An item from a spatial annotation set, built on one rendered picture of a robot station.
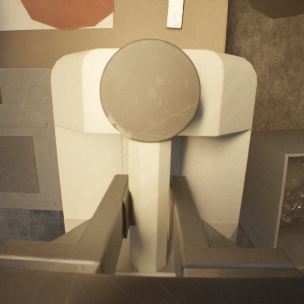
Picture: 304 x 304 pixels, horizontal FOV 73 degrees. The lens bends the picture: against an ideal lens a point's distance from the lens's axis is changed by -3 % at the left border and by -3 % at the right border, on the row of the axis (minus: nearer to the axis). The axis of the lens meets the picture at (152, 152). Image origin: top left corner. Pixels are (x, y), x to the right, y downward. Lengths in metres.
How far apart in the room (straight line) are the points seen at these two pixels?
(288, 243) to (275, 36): 1.11
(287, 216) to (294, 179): 0.24
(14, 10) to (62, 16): 0.08
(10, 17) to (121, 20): 0.17
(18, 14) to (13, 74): 0.12
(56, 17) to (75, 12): 0.03
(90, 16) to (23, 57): 0.13
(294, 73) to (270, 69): 0.15
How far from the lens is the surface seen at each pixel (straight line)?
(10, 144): 0.35
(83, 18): 0.37
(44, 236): 1.82
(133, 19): 0.37
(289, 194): 1.28
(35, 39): 0.40
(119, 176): 0.15
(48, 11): 0.38
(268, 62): 1.46
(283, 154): 0.90
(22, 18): 0.42
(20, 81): 0.33
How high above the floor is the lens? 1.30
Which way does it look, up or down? 75 degrees down
